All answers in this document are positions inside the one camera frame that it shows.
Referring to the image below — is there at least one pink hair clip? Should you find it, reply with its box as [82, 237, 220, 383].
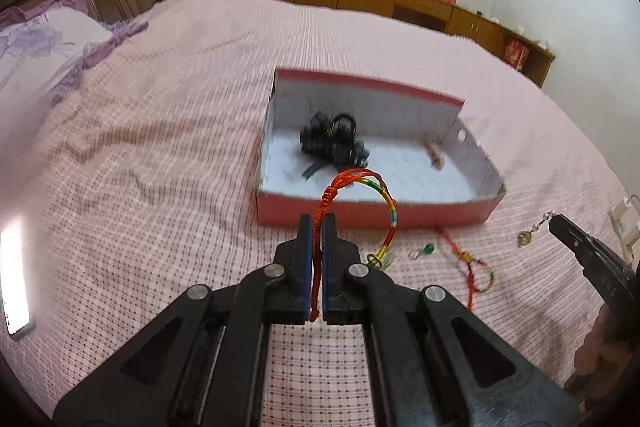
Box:
[425, 142, 446, 170]

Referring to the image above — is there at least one white paper packet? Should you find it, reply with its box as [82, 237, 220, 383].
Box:
[607, 196, 640, 263]

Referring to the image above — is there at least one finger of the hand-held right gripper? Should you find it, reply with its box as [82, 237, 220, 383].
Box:
[549, 214, 638, 305]

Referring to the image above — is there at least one black feather hair accessory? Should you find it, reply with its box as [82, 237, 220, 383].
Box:
[299, 109, 371, 180]

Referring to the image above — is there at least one red gift box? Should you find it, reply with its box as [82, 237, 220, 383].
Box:
[504, 39, 531, 68]

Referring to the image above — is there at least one red rainbow cord bracelet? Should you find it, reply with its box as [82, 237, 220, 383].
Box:
[436, 227, 495, 312]
[307, 171, 398, 323]

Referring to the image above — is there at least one red cardboard box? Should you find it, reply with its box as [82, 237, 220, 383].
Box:
[255, 67, 508, 230]

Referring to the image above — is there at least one pearl pendant earring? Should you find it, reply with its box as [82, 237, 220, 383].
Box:
[517, 209, 557, 250]

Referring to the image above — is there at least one smartphone with lit screen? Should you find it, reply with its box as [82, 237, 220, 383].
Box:
[0, 214, 37, 340]

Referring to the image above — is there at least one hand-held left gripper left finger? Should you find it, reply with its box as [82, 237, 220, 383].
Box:
[52, 213, 315, 427]

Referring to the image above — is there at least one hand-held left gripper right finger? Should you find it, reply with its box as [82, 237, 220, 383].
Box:
[322, 213, 581, 427]

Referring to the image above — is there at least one purple floral pillow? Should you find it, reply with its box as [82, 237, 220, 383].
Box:
[0, 0, 150, 168]

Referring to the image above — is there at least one person's right hand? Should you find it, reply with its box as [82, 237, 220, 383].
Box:
[574, 299, 640, 380]

